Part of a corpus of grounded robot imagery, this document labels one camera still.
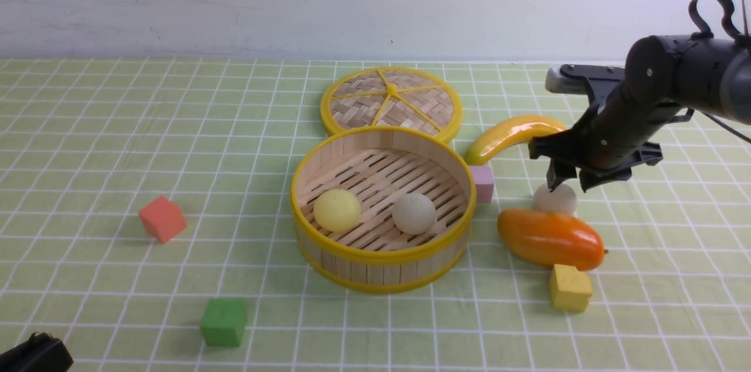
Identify green checkered tablecloth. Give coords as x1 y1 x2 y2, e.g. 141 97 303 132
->
1 58 750 371

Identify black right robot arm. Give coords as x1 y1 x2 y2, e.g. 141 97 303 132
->
528 35 750 190

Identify yellow toy banana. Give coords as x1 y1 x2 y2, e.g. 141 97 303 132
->
464 115 567 165

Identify green foam cube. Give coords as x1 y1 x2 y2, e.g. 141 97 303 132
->
199 297 248 347

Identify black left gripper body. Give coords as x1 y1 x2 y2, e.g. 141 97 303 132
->
1 333 73 371

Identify white bun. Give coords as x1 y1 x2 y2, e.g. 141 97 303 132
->
391 192 437 235
533 183 579 215

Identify pink foam cube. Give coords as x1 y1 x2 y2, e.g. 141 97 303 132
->
469 164 495 204

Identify red foam cube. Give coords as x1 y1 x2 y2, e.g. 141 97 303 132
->
138 195 187 244

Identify bamboo steamer tray yellow rim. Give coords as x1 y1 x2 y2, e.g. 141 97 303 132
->
290 126 477 294

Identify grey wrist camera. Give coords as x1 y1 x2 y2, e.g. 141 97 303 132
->
544 64 625 99

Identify woven bamboo steamer lid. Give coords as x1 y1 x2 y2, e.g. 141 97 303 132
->
320 66 462 143

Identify yellow bun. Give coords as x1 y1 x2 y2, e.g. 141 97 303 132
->
312 188 361 233

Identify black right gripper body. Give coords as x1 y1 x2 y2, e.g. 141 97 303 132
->
528 82 684 176

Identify orange toy mango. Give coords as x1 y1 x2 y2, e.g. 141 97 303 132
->
496 208 608 271

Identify yellow foam cube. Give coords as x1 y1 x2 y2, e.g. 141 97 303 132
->
548 264 593 312

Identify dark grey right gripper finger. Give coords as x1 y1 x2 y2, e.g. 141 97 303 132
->
546 158 577 192
579 168 631 192

